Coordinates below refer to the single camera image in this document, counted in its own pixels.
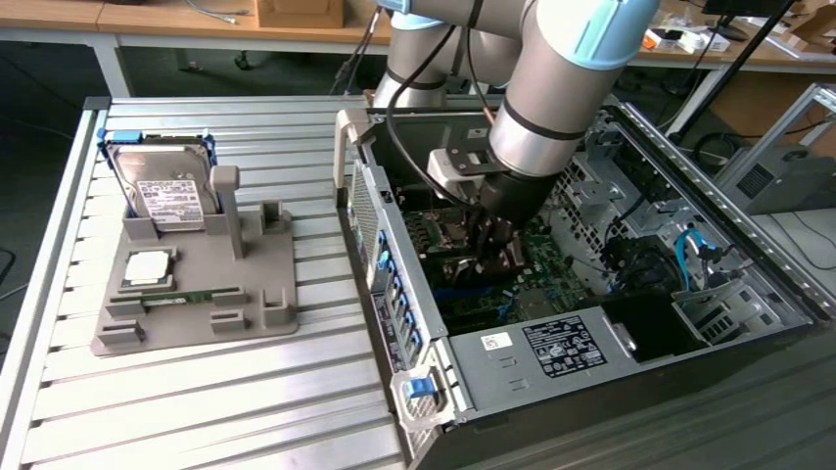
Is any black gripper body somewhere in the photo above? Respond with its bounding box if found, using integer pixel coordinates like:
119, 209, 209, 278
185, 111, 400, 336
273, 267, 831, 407
473, 170, 560, 231

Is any low-profile graphics card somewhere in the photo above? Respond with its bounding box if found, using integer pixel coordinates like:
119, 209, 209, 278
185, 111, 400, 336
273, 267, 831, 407
437, 238, 529, 291

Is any CPU socket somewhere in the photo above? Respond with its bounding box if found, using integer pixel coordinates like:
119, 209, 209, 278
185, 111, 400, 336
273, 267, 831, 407
429, 210, 483, 246

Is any green motherboard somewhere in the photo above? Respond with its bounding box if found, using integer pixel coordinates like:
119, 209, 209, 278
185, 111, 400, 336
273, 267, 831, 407
397, 205, 589, 334

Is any grey chipset heatsink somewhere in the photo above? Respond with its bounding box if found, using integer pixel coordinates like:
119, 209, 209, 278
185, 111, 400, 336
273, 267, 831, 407
515, 288, 556, 319

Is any silver disk bay cage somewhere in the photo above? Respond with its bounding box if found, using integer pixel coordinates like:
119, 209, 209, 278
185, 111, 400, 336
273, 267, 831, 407
545, 154, 659, 268

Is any grey power supply unit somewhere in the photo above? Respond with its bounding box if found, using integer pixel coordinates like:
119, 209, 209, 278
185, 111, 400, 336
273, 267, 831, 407
447, 305, 639, 412

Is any open black PC case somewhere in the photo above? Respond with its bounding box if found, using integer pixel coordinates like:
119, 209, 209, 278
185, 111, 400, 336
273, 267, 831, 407
332, 94, 836, 470

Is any grey equipment box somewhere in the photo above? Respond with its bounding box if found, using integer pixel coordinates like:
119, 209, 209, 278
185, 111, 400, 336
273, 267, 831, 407
715, 141, 836, 216

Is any black tripod pole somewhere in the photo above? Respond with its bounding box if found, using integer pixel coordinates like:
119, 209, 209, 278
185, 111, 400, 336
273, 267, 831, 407
665, 0, 803, 146

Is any small white box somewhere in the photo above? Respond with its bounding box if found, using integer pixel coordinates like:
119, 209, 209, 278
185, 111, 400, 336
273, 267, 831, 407
675, 31, 733, 54

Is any grey parts rack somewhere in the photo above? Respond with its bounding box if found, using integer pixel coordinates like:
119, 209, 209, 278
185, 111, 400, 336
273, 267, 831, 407
89, 164, 300, 357

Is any green RAM stick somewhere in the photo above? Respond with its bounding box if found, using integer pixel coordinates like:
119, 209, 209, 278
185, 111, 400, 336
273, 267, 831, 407
143, 290, 216, 306

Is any wooden office desk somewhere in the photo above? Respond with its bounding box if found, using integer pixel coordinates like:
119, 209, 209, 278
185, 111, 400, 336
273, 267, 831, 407
0, 0, 393, 98
619, 0, 836, 141

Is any black monitor with stand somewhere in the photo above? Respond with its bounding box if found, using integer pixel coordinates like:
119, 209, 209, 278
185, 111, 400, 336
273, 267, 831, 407
701, 0, 796, 41

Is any closed cardboard box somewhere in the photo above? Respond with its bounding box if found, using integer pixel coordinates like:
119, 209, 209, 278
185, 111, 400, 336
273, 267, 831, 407
253, 0, 347, 29

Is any silver CPU chip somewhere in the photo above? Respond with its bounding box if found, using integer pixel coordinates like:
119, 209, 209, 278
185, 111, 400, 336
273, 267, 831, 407
120, 248, 176, 290

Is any silver hard disk drive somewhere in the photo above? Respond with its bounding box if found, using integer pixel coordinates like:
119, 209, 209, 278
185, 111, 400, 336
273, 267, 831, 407
105, 139, 221, 232

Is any open brown carton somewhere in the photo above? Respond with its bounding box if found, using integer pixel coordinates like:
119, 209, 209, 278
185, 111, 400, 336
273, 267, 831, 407
787, 0, 836, 55

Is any blue disk caddy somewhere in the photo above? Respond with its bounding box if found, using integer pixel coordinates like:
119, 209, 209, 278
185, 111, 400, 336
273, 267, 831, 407
95, 127, 219, 219

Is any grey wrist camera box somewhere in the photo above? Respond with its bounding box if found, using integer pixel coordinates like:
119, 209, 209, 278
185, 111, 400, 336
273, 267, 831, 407
425, 145, 508, 202

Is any black power wire bundle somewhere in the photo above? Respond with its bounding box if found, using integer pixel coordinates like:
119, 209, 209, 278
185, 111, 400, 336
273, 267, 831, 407
600, 234, 680, 295

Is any thick black wrist cable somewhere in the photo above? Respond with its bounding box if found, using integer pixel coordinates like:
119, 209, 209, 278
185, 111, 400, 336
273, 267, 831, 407
384, 23, 484, 205

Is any light blue wire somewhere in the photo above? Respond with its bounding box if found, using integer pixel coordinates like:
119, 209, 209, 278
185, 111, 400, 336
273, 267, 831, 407
675, 222, 715, 295

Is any silver disk bay bracket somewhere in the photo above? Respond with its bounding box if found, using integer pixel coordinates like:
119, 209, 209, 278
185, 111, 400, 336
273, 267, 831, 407
672, 278, 785, 344

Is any black cable with plug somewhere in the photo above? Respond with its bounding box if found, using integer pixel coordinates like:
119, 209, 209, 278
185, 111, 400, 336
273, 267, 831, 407
329, 7, 384, 95

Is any thin grey cable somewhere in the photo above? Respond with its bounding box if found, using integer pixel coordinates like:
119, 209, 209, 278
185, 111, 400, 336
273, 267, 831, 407
184, 0, 253, 24

